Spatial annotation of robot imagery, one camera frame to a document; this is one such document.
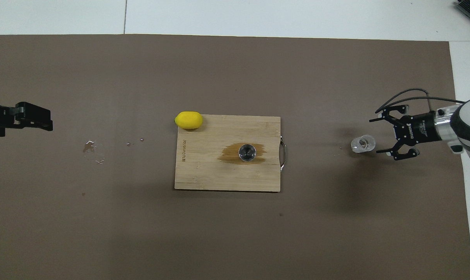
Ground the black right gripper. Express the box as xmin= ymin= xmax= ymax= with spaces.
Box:
xmin=369 ymin=104 xmax=442 ymax=161

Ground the clear glass cup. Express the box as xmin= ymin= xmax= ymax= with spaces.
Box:
xmin=351 ymin=135 xmax=376 ymax=153

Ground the steel double jigger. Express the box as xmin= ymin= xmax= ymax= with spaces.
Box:
xmin=238 ymin=143 xmax=256 ymax=161

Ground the yellow lemon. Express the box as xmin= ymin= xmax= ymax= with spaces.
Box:
xmin=174 ymin=111 xmax=203 ymax=130

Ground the wooden cutting board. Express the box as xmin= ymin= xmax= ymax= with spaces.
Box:
xmin=174 ymin=114 xmax=287 ymax=193

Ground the brown table mat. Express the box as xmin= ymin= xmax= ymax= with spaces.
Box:
xmin=0 ymin=34 xmax=470 ymax=280

